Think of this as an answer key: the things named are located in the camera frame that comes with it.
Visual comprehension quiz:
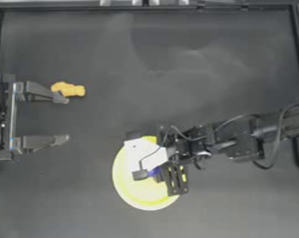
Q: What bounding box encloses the purple toy eggplant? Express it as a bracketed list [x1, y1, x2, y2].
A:
[150, 165, 164, 177]

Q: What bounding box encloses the yellow plate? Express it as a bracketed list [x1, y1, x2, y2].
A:
[112, 135, 185, 212]

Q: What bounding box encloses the orange toy fried food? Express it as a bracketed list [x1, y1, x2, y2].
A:
[50, 81, 86, 98]

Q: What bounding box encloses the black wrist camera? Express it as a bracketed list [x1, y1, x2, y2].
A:
[132, 168, 149, 181]

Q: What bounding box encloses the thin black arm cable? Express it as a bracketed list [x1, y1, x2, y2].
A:
[166, 112, 260, 142]

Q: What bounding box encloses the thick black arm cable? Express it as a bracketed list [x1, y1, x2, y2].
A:
[250, 103, 299, 171]

